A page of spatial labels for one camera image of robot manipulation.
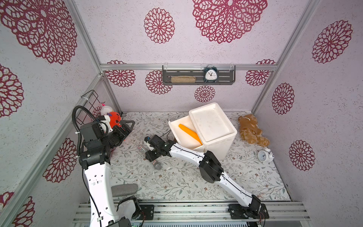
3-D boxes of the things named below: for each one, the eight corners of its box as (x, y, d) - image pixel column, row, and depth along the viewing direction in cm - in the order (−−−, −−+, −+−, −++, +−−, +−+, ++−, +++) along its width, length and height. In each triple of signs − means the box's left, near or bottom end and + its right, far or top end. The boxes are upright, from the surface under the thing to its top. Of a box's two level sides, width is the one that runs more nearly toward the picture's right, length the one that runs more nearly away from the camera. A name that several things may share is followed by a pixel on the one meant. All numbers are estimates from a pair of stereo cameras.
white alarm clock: (261, 165, 93) (268, 159, 86) (255, 155, 98) (260, 148, 90) (268, 163, 94) (275, 156, 87) (261, 153, 99) (268, 146, 91)
